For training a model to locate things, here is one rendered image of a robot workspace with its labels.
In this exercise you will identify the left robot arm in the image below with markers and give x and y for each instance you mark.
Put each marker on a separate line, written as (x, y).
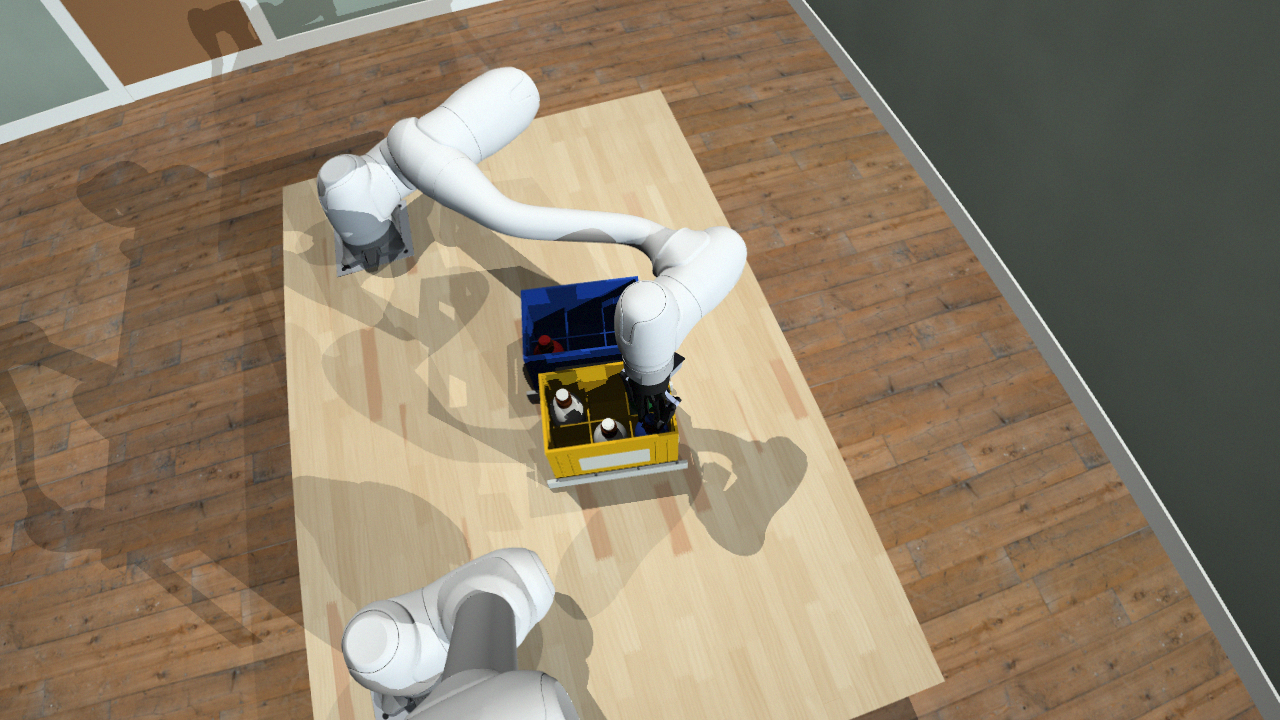
(437, 154)

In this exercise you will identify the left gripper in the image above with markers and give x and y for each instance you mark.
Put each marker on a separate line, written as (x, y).
(656, 394)

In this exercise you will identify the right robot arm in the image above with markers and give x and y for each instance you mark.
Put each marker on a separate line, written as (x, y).
(399, 645)

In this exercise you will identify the blue bottle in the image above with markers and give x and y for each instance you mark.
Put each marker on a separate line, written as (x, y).
(647, 426)

